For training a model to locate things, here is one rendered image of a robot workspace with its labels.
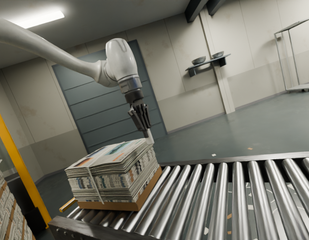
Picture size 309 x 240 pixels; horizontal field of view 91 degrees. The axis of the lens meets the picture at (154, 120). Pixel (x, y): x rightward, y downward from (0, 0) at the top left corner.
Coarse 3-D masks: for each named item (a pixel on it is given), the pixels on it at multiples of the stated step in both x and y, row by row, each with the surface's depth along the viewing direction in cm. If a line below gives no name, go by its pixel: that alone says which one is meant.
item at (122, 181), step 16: (128, 144) 82; (144, 144) 77; (112, 160) 63; (128, 160) 63; (144, 160) 75; (112, 176) 63; (128, 176) 62; (144, 176) 72; (112, 192) 65; (128, 192) 61
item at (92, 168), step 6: (120, 144) 90; (114, 150) 80; (102, 156) 77; (96, 162) 70; (90, 168) 68; (96, 174) 67; (90, 180) 70; (96, 180) 68; (96, 192) 70; (102, 192) 68; (102, 198) 69
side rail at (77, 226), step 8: (56, 216) 80; (48, 224) 76; (56, 224) 73; (64, 224) 71; (72, 224) 69; (80, 224) 67; (88, 224) 65; (56, 232) 74; (64, 232) 68; (72, 232) 65; (80, 232) 62; (88, 232) 60; (96, 232) 59; (104, 232) 58; (112, 232) 56; (120, 232) 55; (128, 232) 54
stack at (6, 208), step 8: (0, 200) 129; (0, 208) 121; (8, 208) 138; (0, 216) 114; (8, 216) 130; (16, 216) 150; (0, 224) 108; (8, 224) 120; (16, 224) 141; (0, 232) 101; (16, 232) 127; (24, 232) 151
